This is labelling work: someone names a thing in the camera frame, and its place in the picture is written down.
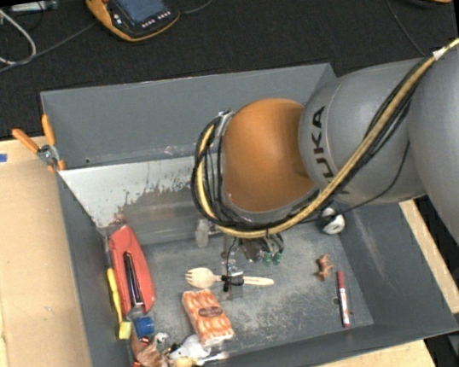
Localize orange snack packet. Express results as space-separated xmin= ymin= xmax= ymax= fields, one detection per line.
xmin=179 ymin=284 xmax=237 ymax=351

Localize pale wooden spork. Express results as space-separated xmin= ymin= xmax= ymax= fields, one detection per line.
xmin=183 ymin=256 xmax=276 ymax=300

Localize grey metal bin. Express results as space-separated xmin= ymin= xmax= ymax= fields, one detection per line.
xmin=39 ymin=32 xmax=459 ymax=367

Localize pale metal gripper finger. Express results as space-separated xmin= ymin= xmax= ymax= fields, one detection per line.
xmin=219 ymin=237 xmax=241 ymax=275
xmin=225 ymin=270 xmax=249 ymax=301

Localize red flat case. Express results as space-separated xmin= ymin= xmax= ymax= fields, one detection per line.
xmin=105 ymin=221 xmax=160 ymax=319

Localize white toy animal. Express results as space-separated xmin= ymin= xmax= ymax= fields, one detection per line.
xmin=166 ymin=331 xmax=215 ymax=367

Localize red marker pen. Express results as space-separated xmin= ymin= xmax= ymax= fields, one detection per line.
xmin=333 ymin=269 xmax=354 ymax=329

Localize blue cup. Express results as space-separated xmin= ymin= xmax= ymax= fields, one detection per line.
xmin=131 ymin=314 xmax=158 ymax=340

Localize clear glass bottle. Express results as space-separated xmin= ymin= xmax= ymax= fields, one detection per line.
xmin=192 ymin=217 xmax=215 ymax=250

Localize small brown toy animal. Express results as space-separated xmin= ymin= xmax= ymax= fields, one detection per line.
xmin=312 ymin=252 xmax=338 ymax=283

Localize brown toy horse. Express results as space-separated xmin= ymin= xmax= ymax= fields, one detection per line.
xmin=129 ymin=330 xmax=177 ymax=367

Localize brown cardboard board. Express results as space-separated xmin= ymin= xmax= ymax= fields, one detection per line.
xmin=0 ymin=153 xmax=95 ymax=367

